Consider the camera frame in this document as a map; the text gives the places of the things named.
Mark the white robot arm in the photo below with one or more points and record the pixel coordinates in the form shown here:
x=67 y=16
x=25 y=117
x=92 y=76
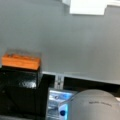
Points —
x=90 y=105

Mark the orange block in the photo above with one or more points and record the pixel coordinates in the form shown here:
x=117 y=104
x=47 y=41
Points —
x=21 y=60

